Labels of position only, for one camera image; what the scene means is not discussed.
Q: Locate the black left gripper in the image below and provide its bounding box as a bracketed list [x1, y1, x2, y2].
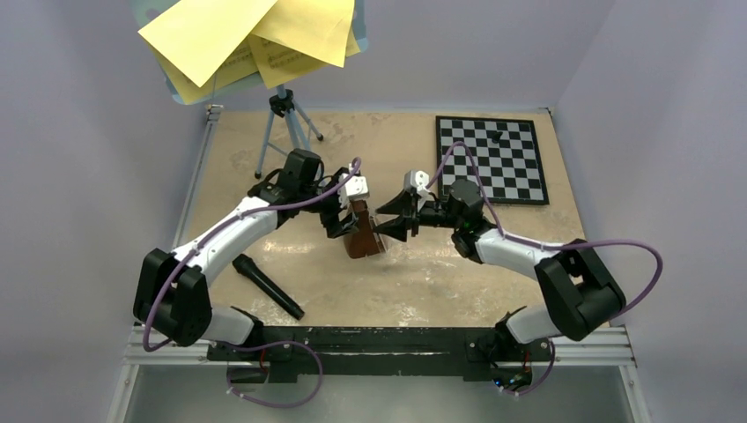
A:
[298, 168, 358, 237]

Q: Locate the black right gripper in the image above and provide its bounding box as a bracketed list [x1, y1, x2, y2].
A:
[373, 188, 462, 241]

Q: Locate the brown wooden metronome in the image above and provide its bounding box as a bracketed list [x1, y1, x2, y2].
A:
[344, 200, 385, 259]

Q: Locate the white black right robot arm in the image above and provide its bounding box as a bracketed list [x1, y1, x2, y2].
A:
[374, 180, 627, 359]

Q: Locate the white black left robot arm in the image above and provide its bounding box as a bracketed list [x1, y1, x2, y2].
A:
[133, 149, 364, 360]

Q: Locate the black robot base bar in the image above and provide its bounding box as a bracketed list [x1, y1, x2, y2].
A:
[207, 326, 553, 385]

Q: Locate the black microphone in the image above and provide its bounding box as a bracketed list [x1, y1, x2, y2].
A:
[232, 254, 305, 321]

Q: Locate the black white chessboard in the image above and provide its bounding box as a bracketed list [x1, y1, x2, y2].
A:
[435, 115, 550, 205]

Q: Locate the yellow sheet music back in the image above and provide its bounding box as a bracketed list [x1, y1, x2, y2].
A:
[143, 34, 327, 99]

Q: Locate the yellow sheet music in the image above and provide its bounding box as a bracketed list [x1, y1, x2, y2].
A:
[143, 34, 327, 99]
[251, 0, 355, 68]
[138, 0, 276, 85]

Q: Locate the yellow sheet music front right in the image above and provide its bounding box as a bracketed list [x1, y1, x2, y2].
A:
[251, 0, 355, 68]

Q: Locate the yellow sheet music front left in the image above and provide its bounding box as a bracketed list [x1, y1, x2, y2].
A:
[138, 0, 276, 85]

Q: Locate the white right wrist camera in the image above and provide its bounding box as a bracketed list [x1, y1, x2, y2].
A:
[403, 169, 431, 195]

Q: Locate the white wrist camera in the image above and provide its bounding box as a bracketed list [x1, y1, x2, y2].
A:
[338, 163, 370, 205]
[403, 169, 431, 195]

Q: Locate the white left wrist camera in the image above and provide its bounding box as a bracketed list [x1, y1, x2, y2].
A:
[338, 163, 370, 205]

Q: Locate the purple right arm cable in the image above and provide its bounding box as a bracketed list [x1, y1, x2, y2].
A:
[425, 141, 665, 398]

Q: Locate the aluminium frame rail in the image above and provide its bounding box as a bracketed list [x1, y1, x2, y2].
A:
[107, 109, 647, 422]

